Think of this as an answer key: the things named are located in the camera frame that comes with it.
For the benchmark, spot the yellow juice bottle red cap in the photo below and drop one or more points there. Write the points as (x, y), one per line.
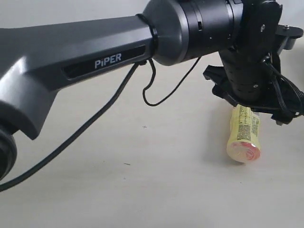
(243, 145)

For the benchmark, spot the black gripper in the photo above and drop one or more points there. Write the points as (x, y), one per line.
(259, 85)

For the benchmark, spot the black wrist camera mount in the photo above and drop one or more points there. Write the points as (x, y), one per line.
(286, 37)

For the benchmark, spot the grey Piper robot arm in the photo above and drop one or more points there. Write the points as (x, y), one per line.
(37, 62)

